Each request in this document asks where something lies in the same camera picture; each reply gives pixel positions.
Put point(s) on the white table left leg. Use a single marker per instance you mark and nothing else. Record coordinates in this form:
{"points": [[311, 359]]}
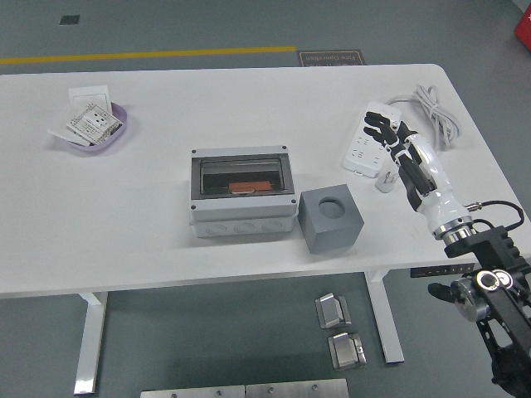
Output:
{"points": [[89, 344]]}

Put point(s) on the black table control panel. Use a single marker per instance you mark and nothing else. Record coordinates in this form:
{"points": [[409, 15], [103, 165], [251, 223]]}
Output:
{"points": [[431, 271]]}

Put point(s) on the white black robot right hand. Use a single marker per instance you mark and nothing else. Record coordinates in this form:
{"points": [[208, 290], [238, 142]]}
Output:
{"points": [[431, 163]]}

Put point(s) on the brown floor sign with text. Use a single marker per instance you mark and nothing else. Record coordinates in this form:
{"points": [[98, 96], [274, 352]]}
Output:
{"points": [[332, 58]]}

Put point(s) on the white socket panel printed edge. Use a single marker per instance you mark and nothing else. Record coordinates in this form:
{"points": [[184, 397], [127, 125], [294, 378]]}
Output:
{"points": [[93, 122]]}

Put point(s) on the red object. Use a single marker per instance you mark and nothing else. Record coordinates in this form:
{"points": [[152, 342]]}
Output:
{"points": [[523, 27]]}

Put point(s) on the white power strip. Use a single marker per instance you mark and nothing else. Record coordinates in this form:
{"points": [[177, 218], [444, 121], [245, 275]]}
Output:
{"points": [[365, 153]]}

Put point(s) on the white table right leg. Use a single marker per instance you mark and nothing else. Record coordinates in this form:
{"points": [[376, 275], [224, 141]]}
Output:
{"points": [[390, 331]]}

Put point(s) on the small metal floor socket box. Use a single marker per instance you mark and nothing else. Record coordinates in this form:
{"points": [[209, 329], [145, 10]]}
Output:
{"points": [[332, 311]]}

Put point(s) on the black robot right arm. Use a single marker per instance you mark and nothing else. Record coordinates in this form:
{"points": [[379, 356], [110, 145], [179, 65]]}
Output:
{"points": [[489, 246]]}

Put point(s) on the grey cube with round hole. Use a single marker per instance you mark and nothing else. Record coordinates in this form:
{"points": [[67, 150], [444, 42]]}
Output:
{"points": [[332, 236]]}

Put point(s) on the metal base plate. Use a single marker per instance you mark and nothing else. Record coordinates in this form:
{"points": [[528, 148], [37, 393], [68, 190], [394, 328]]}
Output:
{"points": [[193, 393], [296, 389]]}

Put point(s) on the grey junction box clear lid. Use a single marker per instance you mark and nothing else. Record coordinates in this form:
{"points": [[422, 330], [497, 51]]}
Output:
{"points": [[242, 215]]}

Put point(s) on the black square floor cover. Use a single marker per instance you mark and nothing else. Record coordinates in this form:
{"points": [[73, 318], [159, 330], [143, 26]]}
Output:
{"points": [[69, 20]]}

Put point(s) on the orange cylinder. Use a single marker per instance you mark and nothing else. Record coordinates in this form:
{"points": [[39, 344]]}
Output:
{"points": [[249, 187]]}

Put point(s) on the purple plastic tray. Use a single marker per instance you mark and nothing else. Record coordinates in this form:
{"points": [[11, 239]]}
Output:
{"points": [[112, 143]]}

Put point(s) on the white square switch plate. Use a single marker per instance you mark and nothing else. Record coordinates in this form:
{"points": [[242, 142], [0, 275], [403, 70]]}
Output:
{"points": [[89, 94]]}

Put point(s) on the white table leg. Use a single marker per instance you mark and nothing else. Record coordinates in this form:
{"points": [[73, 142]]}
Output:
{"points": [[390, 331], [89, 344]]}

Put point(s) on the white plain cover plate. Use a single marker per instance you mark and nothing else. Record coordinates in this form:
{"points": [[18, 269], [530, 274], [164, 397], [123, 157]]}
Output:
{"points": [[58, 128]]}

